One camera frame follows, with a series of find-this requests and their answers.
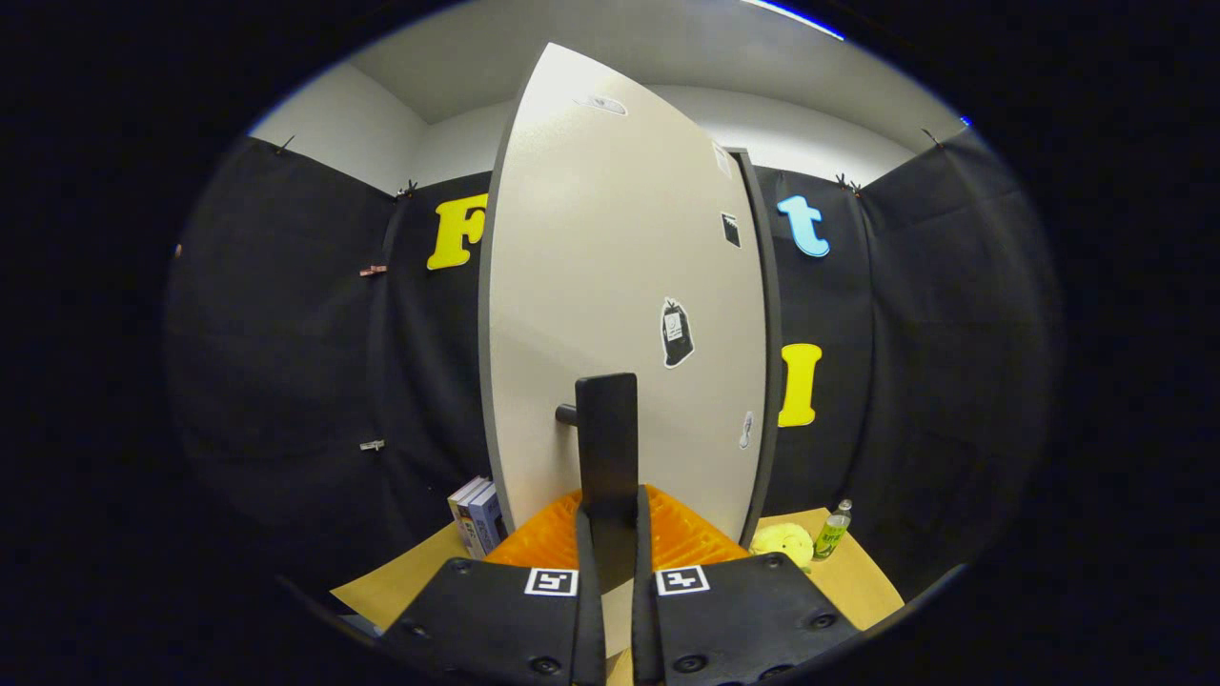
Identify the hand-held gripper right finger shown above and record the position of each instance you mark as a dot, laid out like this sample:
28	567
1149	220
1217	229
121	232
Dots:
739	615

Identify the black backdrop cloth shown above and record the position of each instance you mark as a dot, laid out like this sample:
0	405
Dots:
286	333

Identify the blue book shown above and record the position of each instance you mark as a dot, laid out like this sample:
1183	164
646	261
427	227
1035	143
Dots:
489	519

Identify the long ceiling light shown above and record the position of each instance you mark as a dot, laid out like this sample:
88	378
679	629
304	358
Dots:
796	17

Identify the black clip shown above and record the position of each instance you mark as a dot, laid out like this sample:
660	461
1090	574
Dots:
285	144
932	139
847	184
407	189

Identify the white book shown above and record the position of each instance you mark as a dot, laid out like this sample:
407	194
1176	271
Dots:
465	519

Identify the beige shoe cabinet door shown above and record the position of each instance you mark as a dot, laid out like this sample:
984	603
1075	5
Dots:
591	238

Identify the yellow plush toy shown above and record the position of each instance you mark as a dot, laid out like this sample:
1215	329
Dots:
783	545

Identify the dark grey shoe cabinet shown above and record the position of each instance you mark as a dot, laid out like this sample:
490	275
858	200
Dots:
768	333

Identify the silver clip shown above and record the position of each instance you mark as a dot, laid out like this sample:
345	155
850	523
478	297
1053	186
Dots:
373	445

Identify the red-brown clip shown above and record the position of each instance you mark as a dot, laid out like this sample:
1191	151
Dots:
374	271

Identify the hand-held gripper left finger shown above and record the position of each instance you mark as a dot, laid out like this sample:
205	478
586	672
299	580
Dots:
505	619

